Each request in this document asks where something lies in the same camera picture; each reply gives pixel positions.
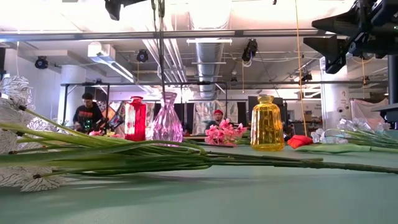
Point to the colourful patterned cloth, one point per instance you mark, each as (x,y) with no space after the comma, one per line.
(116,115)

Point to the black background screen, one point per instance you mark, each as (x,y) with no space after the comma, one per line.
(280,101)

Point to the pink faceted glass vase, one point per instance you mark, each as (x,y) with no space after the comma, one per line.
(168,124)

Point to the white leaf-pattern cloth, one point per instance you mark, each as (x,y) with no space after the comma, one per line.
(202,112)

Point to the black ceiling spotlight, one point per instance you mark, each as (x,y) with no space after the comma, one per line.
(250,49)
(41,63)
(142,56)

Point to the white pillar with sticker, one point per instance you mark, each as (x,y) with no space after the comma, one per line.
(335,105)

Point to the grey desk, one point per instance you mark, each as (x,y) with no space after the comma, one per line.
(387,112)

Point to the yellow ribbed glass vase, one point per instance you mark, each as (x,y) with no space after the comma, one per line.
(267,127)

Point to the black metal rig frame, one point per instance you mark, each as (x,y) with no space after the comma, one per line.
(130,84)

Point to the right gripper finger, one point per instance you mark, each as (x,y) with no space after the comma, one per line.
(334,53)
(339,23)

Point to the person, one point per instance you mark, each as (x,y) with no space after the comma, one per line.
(88,115)
(218,115)

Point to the white ceiling duct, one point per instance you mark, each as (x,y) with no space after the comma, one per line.
(102,56)

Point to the green table mat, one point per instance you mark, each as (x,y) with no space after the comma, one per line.
(199,199)

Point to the pale pink cloth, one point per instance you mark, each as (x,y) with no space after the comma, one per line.
(370,112)

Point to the white artificial flower bunch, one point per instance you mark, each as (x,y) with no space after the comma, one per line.
(348,124)
(124,152)

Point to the silver round ventilation duct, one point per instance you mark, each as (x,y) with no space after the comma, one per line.
(208,62)

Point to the plain white pillar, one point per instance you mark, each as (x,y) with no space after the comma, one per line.
(73,93)

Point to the grey ceiling beam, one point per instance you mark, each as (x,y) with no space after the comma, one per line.
(124,35)

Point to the red ribbed glass vase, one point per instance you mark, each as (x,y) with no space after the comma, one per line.
(135,121)

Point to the black monitor pole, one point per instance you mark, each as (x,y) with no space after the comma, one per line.
(393,81)

